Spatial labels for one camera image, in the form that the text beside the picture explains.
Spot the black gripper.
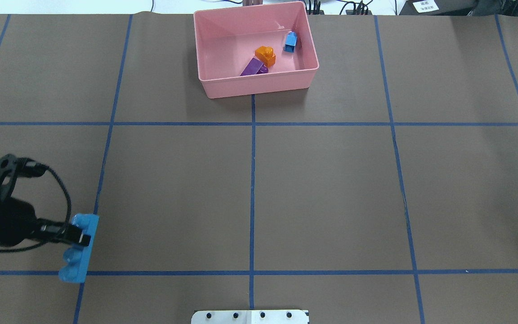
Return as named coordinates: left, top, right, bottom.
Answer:
left=0, top=198, right=92, bottom=247

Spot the long blue block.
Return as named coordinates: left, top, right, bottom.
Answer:
left=59, top=214, right=99, bottom=284

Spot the purple block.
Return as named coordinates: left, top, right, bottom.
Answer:
left=240, top=57, right=269, bottom=76

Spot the orange block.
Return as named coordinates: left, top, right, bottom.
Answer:
left=255, top=46, right=276, bottom=68

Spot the small blue block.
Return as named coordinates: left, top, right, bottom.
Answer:
left=282, top=31, right=298, bottom=53

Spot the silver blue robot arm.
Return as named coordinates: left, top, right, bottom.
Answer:
left=0, top=198, right=98, bottom=248

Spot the pink plastic box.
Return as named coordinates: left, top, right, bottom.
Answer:
left=193, top=1, right=319, bottom=99

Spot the upper grey usb hub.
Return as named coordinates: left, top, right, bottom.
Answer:
left=304, top=0, right=324, bottom=15

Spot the grey usb hub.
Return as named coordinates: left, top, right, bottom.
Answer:
left=339, top=0, right=374, bottom=16
left=304, top=0, right=324, bottom=15

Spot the lower grey usb hub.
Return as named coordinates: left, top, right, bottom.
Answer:
left=339, top=0, right=374, bottom=16

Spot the white camera stand base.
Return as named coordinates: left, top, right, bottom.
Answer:
left=191, top=309, right=310, bottom=324

